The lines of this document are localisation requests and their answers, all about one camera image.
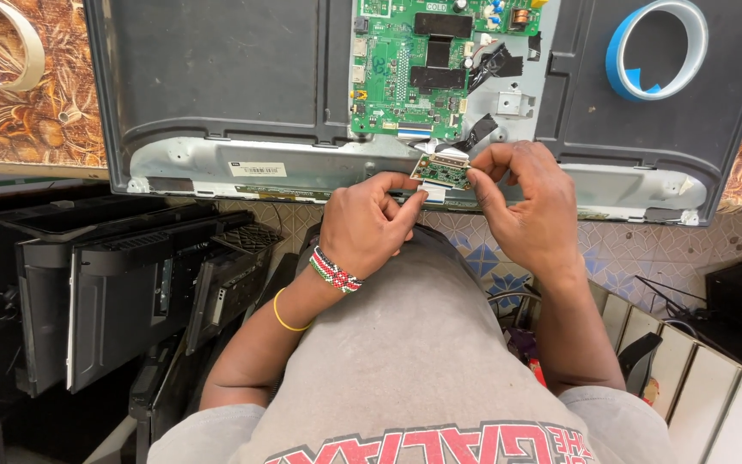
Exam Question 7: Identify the black cables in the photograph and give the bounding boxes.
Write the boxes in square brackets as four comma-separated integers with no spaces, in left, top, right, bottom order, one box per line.
[634,275,710,336]

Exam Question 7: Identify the stack of black television casings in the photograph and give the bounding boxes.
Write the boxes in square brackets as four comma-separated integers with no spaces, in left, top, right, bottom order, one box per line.
[0,185,285,464]

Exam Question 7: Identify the black tape strip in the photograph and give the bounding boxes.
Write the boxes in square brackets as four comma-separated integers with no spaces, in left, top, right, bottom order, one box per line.
[453,113,499,154]

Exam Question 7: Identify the person's left hand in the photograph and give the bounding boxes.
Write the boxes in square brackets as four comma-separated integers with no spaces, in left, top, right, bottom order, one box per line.
[319,172,430,281]

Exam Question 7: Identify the black tape covered wire bundle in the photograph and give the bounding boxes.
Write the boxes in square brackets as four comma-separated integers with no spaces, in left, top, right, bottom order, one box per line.
[466,43,525,95]

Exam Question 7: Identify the white flat ribbon cable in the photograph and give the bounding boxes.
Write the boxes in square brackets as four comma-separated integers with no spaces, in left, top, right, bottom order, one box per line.
[417,183,449,205]

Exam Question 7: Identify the person's right hand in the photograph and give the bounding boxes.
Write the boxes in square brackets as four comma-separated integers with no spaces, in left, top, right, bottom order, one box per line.
[465,140,586,284]

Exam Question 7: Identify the small green circuit board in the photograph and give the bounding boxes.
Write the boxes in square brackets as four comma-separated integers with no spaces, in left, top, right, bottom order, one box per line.
[410,154,473,192]

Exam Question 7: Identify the blue double-sided tape roll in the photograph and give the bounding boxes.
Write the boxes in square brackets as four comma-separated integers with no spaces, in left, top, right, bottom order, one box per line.
[605,0,709,103]

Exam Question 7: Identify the beaded red green white bracelet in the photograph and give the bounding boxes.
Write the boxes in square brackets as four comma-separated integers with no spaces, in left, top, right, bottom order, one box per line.
[308,245,365,295]

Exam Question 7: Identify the grey printed t-shirt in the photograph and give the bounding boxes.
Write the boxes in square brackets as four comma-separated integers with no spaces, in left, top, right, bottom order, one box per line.
[147,223,678,464]

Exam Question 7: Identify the white barcode sticker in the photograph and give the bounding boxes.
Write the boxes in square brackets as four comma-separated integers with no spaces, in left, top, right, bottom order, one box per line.
[228,162,287,179]

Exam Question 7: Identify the television back panel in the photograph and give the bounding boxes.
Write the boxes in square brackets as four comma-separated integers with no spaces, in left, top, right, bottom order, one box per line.
[83,0,742,227]

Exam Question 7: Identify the white slatted panel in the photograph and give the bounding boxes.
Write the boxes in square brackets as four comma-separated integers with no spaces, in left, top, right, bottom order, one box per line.
[587,280,742,464]

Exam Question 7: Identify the yellow rubber wristband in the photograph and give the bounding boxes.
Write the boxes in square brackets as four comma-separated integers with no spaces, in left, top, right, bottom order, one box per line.
[272,287,313,333]

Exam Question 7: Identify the beige masking tape roll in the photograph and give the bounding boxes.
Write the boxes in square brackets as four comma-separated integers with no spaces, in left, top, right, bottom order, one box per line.
[0,0,46,92]

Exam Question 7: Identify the large green main circuit board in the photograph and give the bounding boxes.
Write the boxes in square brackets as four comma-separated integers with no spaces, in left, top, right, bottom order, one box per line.
[350,0,550,140]

